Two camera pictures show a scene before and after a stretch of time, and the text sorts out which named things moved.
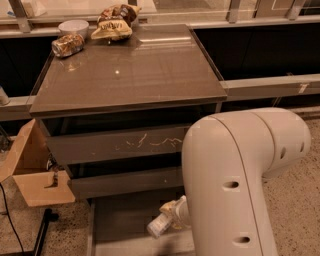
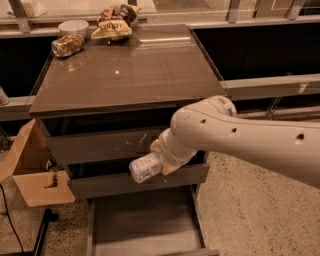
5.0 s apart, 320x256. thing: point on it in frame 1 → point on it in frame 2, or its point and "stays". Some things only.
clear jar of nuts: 67,45 stays
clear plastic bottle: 159,225 → 145,166
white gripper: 183,211 → 165,150
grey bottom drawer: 119,227 stays
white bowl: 71,27 stays
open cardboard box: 32,167 stays
